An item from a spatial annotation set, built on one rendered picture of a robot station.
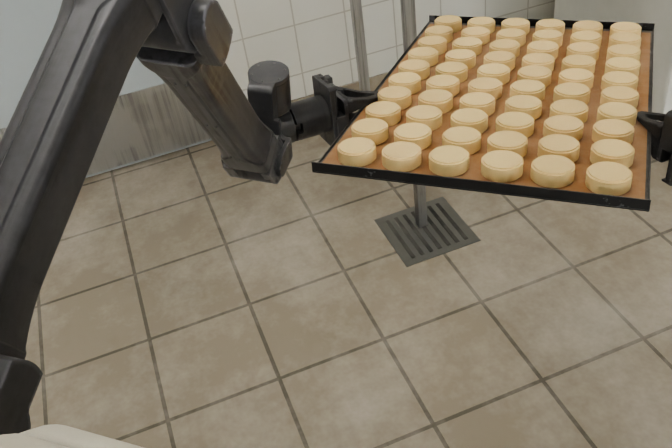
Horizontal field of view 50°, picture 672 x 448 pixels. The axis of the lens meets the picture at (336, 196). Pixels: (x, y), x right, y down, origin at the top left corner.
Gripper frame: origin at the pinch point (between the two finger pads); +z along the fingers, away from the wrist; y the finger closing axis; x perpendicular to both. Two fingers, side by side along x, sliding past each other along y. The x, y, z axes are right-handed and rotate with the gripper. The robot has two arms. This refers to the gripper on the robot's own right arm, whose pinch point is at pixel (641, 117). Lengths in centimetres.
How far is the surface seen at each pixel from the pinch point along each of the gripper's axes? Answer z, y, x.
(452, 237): 90, -89, -29
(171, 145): 191, -84, 35
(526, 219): 85, -87, -53
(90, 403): 87, -98, 85
